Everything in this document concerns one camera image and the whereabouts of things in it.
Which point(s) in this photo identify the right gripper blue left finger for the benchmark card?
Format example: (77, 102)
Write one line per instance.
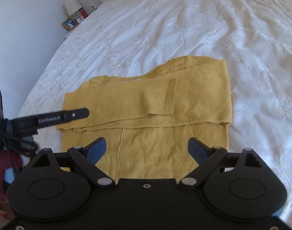
(95, 150)

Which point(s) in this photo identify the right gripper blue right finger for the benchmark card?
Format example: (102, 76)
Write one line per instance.
(198, 150)

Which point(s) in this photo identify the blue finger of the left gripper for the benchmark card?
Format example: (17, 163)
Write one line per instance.
(39, 121)

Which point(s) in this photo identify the mustard yellow knit sweater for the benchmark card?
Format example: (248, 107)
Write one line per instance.
(148, 120)

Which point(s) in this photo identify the small white alarm clock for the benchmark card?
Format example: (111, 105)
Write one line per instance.
(79, 19)

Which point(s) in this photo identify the red box on nightstand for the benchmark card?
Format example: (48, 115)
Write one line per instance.
(83, 13)

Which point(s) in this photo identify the white embroidered bedspread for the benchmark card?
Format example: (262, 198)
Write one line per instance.
(131, 37)

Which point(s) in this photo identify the wooden picture frame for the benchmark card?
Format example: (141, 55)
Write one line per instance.
(70, 24)

